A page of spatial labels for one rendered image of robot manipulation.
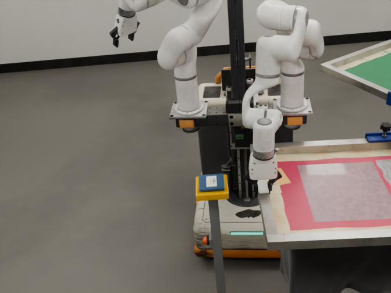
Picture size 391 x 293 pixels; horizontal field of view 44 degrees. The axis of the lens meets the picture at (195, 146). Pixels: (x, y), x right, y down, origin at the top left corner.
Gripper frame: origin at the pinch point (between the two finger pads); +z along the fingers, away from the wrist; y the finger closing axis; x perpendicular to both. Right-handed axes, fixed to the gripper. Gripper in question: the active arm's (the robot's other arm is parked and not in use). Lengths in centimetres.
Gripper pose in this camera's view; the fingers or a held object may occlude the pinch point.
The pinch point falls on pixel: (262, 188)
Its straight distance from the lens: 182.1
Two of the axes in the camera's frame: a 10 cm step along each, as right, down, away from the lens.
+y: -10.0, 0.5, 0.3
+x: 0.0, 5.4, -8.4
